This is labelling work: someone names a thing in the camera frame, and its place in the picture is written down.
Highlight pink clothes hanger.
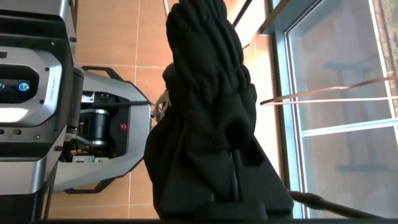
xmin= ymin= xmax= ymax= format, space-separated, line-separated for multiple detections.
xmin=259 ymin=76 xmax=398 ymax=106

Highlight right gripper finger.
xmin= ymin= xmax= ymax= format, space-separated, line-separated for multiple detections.
xmin=238 ymin=138 xmax=295 ymax=218

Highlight black shorts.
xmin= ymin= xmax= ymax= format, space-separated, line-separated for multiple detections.
xmin=143 ymin=0 xmax=259 ymax=220

